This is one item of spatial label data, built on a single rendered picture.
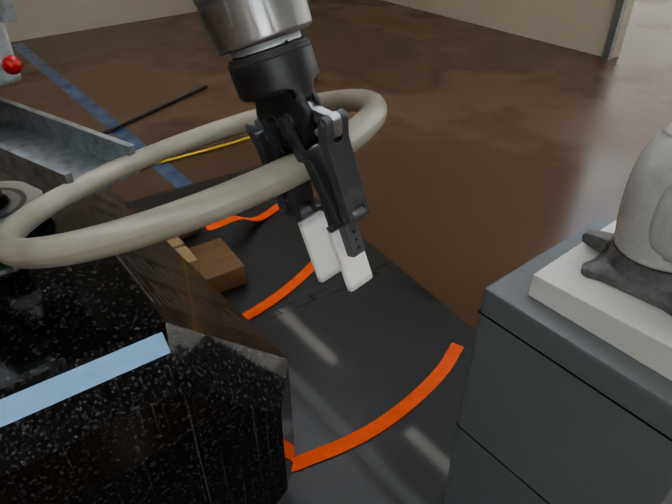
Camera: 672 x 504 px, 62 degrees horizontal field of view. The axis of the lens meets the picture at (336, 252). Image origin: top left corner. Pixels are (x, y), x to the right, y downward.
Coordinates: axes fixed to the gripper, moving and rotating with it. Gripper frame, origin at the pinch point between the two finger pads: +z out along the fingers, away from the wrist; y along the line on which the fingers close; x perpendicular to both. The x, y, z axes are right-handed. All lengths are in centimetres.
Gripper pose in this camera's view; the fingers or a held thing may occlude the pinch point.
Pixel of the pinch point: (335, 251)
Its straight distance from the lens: 56.4
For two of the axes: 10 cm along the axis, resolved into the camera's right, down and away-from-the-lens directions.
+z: 3.0, 8.7, 3.9
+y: -6.1, -1.4, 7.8
